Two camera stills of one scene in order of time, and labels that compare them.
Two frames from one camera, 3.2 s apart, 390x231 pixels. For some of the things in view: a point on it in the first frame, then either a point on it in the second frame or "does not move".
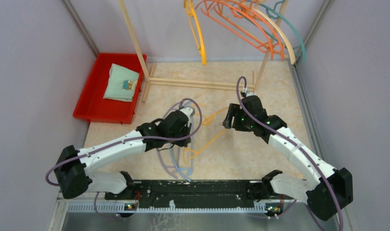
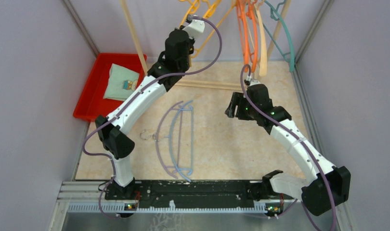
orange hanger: [201, 8] to [244, 30]
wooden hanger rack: [148, 72] does not move
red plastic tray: [92, 107] does not move
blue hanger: [184, 171] does not move
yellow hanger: [206, 120] to [213, 5]
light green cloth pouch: [122, 83] does not move
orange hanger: [217, 3] to [251, 13]
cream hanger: [266, 15] to [258, 6]
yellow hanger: [197, 29] to [193, 8]
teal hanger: [272, 13] to [275, 13]
